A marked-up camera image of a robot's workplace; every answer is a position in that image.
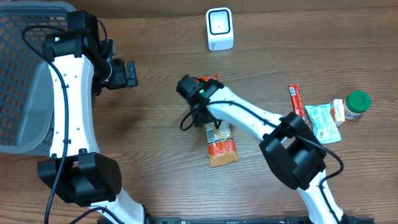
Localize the orange spaghetti pasta packet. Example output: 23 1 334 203
198 73 239 169

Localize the red sachet stick packet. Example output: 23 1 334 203
288 84 305 120

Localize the teal wet wipes packet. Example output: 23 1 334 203
305 103 341 144

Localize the orange Kleenex tissue pack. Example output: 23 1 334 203
331 99 345 126

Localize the green lid jar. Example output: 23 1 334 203
344 90 372 120

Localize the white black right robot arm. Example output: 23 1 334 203
176 75 349 223

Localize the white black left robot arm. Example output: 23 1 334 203
37 11 150 223

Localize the white barcode scanner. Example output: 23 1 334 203
205 7 234 51

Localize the grey plastic mesh basket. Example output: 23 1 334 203
1 1 75 156

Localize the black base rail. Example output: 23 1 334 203
98 216 376 224

